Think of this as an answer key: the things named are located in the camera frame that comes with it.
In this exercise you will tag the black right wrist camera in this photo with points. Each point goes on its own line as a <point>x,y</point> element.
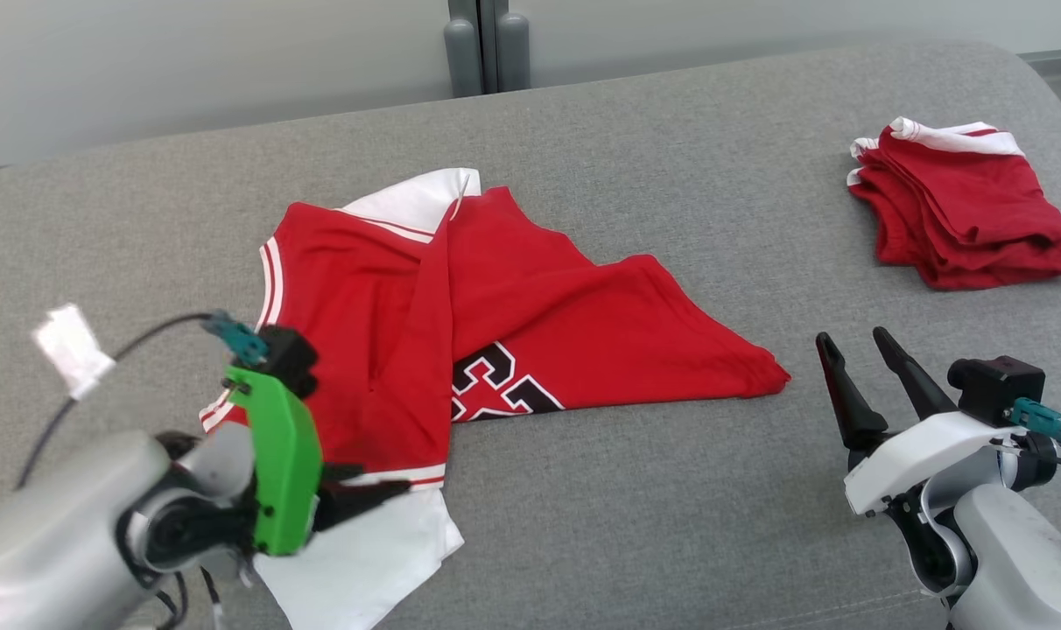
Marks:
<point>999,385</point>

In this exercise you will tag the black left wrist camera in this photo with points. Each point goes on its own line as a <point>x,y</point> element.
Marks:
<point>290,359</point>

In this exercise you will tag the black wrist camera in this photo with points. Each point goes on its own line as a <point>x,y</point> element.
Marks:
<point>290,359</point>
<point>999,385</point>

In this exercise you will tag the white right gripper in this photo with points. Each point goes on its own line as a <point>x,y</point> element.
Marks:
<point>920,459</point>

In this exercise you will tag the red shorts white waistband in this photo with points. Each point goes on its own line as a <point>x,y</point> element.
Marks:
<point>959,210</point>

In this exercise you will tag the grey rounded cylinder post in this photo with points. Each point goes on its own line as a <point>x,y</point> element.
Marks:
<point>515,52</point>
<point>459,61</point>

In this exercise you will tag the red white numbered jersey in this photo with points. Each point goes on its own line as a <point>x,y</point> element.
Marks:
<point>583,324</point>

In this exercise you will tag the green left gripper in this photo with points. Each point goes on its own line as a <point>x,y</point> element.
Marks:
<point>285,464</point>

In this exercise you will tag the dark grey vertical frame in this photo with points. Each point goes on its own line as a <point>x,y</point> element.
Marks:
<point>488,35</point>

